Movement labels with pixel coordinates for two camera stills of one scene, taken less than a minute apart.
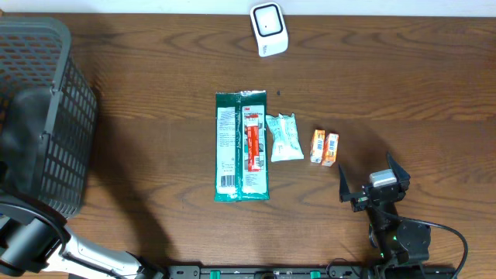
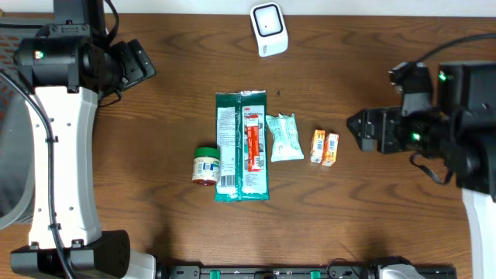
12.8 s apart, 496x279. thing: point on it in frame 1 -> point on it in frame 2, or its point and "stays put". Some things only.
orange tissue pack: [330, 149] stays put
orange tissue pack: [317, 145] stays put
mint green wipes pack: [286, 146] stays put
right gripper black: [359, 203] -> [390, 118]
